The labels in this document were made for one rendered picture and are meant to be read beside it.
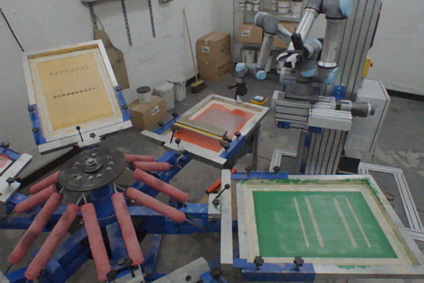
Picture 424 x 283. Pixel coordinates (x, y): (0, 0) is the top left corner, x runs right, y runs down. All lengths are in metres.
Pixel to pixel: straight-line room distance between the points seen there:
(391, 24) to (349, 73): 3.02
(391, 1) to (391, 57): 0.84
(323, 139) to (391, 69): 3.08
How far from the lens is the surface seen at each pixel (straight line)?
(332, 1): 1.78
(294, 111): 2.04
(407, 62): 5.25
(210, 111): 2.35
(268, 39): 2.17
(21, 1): 3.30
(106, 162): 1.37
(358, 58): 2.11
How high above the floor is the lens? 2.11
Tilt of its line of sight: 32 degrees down
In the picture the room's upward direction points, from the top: 3 degrees counter-clockwise
